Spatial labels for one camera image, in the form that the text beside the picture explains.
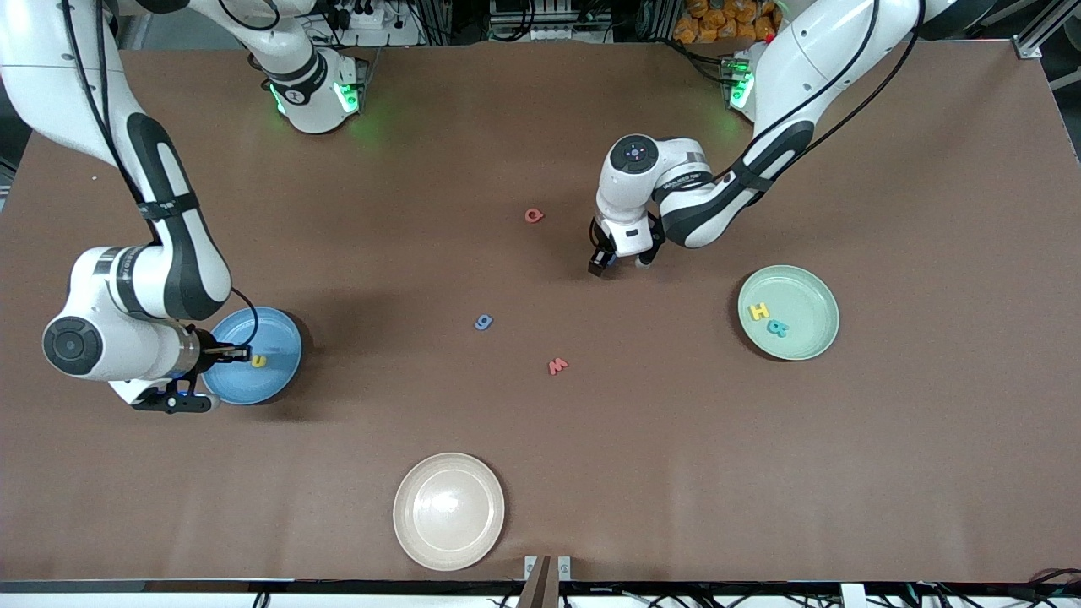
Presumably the blue plate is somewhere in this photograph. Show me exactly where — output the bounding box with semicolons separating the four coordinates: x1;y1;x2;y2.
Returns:
203;306;303;406

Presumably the light green plate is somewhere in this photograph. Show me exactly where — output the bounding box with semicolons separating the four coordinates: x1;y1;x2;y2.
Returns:
737;264;841;362

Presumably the brown table mat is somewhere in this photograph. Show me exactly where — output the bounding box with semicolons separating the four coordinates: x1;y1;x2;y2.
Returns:
0;40;1081;584

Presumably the grey electronics rack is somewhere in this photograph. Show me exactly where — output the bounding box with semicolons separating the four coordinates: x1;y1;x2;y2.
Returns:
490;0;613;43

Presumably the orange fruit pile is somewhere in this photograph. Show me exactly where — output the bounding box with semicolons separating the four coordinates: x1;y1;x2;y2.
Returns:
673;0;790;45

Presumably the beige plate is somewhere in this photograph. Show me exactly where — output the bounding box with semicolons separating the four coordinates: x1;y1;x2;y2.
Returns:
392;452;506;572

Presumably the white power strip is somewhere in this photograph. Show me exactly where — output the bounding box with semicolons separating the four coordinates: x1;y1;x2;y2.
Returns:
334;0;398;30

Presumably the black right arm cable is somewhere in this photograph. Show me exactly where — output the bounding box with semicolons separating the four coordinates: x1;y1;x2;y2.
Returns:
59;0;259;349

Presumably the grey metal clamp bracket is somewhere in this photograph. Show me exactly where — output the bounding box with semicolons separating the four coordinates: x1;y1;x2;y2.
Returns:
524;555;572;608

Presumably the aluminium frame post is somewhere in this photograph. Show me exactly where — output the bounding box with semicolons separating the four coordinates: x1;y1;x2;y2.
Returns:
1016;0;1081;60

